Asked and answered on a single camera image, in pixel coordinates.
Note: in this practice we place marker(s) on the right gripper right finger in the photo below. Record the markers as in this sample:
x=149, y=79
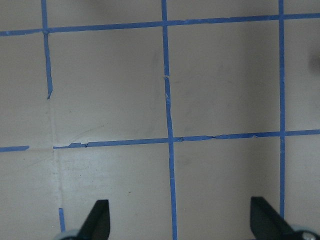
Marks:
x=266, y=223

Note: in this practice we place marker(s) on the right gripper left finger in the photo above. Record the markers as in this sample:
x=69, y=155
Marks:
x=97, y=225

